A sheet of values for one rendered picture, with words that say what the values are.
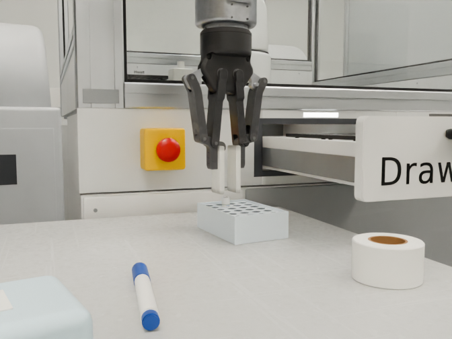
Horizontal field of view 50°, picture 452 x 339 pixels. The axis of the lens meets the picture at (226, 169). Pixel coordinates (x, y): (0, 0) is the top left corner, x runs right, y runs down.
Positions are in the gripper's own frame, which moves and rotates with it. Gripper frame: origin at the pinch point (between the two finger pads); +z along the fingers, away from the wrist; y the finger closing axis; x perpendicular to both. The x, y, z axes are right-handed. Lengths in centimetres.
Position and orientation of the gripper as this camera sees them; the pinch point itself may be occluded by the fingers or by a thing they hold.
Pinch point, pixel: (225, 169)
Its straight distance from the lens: 71.4
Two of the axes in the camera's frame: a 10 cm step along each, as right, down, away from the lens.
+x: -4.5, -0.8, 8.9
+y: 8.9, -0.4, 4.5
